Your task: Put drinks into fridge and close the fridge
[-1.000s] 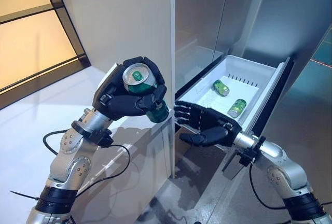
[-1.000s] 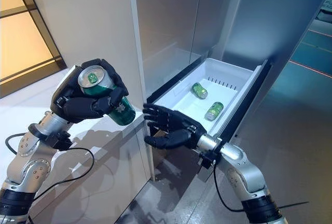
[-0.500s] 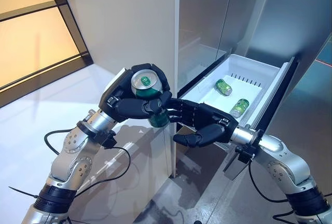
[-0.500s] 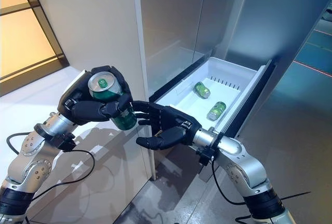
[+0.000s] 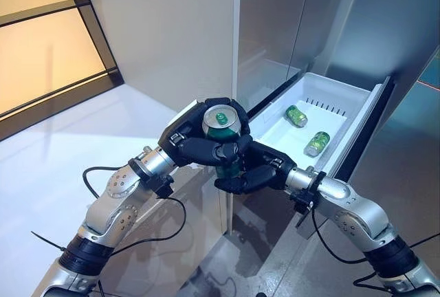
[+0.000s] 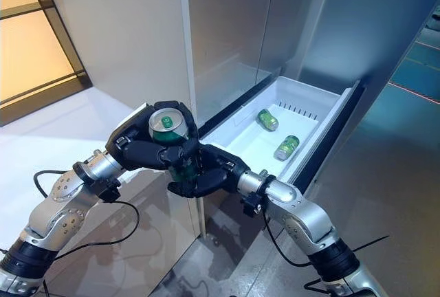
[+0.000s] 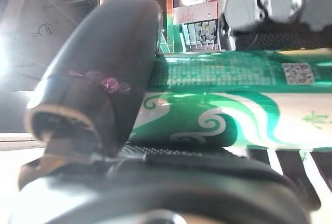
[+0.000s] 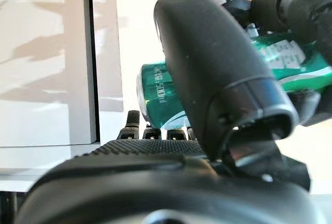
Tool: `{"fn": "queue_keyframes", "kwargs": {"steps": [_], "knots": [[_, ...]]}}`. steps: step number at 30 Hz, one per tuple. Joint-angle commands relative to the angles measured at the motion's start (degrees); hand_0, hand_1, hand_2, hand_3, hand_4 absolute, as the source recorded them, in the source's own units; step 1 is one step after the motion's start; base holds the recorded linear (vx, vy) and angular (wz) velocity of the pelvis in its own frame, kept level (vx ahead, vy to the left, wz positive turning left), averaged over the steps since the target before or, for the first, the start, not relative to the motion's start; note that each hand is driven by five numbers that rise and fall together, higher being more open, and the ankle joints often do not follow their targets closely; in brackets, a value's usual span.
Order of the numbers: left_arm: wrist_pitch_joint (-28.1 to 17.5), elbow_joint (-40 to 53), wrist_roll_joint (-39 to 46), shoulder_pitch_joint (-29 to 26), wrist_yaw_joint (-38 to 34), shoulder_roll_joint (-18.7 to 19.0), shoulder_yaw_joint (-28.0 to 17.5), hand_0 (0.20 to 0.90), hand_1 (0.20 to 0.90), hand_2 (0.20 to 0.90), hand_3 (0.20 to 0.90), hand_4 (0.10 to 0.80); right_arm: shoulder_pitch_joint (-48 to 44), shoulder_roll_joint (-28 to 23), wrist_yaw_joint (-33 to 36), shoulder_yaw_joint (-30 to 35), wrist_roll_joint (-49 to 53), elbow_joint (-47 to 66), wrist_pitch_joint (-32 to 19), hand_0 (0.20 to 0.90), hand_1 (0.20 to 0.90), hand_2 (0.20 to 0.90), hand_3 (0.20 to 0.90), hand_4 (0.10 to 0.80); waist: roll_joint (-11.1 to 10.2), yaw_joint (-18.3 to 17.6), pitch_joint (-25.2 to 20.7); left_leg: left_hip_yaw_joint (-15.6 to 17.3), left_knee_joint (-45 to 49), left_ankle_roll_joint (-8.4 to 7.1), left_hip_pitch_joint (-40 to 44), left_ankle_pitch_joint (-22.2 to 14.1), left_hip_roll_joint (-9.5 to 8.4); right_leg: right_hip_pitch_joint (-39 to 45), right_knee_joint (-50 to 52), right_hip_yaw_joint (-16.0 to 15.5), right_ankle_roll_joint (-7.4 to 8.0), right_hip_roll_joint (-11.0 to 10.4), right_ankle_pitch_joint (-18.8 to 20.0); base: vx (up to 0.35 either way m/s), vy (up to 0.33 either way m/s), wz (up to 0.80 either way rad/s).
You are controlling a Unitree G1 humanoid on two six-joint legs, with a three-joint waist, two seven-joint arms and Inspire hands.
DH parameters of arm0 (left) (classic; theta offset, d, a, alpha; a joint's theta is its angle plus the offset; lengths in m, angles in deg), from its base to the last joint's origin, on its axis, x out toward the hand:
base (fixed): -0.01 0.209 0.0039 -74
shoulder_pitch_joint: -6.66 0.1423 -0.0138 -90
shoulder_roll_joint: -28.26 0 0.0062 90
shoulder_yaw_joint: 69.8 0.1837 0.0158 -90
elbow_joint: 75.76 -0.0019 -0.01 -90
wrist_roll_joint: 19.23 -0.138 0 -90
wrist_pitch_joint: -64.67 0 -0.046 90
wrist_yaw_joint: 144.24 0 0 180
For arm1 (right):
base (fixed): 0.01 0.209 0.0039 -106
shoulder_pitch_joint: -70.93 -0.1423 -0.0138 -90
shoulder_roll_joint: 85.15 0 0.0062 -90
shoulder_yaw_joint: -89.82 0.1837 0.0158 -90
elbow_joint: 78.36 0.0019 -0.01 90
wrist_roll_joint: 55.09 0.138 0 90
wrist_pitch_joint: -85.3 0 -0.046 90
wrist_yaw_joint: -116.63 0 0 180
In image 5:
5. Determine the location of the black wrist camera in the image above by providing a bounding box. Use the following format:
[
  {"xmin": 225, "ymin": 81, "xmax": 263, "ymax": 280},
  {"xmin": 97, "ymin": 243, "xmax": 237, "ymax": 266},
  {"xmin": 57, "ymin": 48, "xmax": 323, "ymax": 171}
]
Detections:
[
  {"xmin": 289, "ymin": 191, "xmax": 316, "ymax": 215},
  {"xmin": 150, "ymin": 174, "xmax": 175, "ymax": 199}
]

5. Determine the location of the tall green beer can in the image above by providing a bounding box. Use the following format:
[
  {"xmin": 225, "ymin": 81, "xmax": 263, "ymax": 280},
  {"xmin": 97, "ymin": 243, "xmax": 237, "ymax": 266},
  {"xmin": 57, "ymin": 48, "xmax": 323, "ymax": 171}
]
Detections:
[{"xmin": 201, "ymin": 104, "xmax": 243, "ymax": 179}]

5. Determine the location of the white plastic fridge drawer bin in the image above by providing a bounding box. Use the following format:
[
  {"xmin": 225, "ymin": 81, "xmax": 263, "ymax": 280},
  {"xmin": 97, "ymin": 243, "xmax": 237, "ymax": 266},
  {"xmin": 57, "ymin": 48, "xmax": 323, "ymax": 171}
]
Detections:
[{"xmin": 248, "ymin": 71, "xmax": 383, "ymax": 175}]

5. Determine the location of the small green soda can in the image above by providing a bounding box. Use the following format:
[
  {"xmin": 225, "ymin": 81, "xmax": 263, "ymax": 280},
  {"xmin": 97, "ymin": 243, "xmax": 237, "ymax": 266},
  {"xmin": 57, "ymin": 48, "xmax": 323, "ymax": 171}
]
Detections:
[
  {"xmin": 285, "ymin": 104, "xmax": 309, "ymax": 129},
  {"xmin": 302, "ymin": 131, "xmax": 331, "ymax": 157}
]

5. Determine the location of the stainless steel fridge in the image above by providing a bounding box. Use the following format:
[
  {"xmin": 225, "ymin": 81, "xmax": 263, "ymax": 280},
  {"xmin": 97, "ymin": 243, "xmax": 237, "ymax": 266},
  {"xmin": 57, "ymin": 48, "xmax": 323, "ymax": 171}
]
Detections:
[{"xmin": 236, "ymin": 0, "xmax": 440, "ymax": 188}]

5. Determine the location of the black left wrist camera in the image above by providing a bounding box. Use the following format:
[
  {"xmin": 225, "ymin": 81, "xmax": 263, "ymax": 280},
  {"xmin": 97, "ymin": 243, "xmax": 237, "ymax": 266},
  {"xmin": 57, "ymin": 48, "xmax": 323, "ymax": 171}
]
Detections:
[{"xmin": 150, "ymin": 174, "xmax": 175, "ymax": 199}]

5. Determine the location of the white counter cabinet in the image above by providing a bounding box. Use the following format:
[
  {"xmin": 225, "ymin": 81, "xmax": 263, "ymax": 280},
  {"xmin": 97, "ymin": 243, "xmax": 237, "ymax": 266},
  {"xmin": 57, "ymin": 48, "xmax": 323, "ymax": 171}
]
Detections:
[{"xmin": 0, "ymin": 82, "xmax": 235, "ymax": 297}]

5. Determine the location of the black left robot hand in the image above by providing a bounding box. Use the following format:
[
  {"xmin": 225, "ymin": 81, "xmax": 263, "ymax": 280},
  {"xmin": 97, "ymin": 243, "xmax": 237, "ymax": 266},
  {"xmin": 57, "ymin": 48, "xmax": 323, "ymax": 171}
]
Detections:
[{"xmin": 157, "ymin": 96, "xmax": 254, "ymax": 169}]

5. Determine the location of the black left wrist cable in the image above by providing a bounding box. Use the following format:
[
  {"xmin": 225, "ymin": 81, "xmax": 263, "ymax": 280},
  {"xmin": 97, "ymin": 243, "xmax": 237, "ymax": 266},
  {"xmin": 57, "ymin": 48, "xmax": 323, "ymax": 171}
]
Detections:
[{"xmin": 82, "ymin": 165, "xmax": 188, "ymax": 256}]

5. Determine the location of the black-framed amber window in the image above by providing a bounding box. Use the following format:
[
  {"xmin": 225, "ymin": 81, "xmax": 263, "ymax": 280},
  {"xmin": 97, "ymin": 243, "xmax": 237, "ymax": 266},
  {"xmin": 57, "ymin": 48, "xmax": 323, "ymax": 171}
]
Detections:
[{"xmin": 0, "ymin": 0, "xmax": 125, "ymax": 142}]

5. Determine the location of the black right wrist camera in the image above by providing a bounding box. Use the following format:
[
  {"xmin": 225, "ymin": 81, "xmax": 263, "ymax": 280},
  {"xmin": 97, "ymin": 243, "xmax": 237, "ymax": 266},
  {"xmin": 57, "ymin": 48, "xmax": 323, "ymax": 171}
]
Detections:
[{"xmin": 289, "ymin": 191, "xmax": 316, "ymax": 215}]

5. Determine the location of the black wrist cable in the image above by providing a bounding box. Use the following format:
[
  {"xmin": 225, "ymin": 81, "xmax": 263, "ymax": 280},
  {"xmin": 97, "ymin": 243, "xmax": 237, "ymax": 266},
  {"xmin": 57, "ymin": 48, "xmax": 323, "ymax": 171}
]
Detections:
[
  {"xmin": 310, "ymin": 203, "xmax": 440, "ymax": 293},
  {"xmin": 82, "ymin": 165, "xmax": 188, "ymax": 256}
]

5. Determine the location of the tall beige cabinet panel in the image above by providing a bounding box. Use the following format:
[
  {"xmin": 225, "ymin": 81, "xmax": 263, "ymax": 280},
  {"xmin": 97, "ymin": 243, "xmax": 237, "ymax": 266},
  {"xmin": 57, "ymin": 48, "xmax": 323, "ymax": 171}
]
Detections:
[{"xmin": 76, "ymin": 0, "xmax": 242, "ymax": 237}]

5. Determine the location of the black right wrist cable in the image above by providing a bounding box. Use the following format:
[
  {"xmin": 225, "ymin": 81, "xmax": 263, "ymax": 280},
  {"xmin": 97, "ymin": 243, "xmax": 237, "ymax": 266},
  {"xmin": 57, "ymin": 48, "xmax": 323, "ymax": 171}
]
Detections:
[{"xmin": 310, "ymin": 203, "xmax": 440, "ymax": 293}]

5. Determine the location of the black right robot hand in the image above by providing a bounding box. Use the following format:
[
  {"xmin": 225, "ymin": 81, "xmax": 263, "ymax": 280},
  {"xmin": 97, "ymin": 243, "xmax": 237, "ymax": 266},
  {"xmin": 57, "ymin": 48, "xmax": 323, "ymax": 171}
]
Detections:
[{"xmin": 213, "ymin": 135, "xmax": 298, "ymax": 195}]

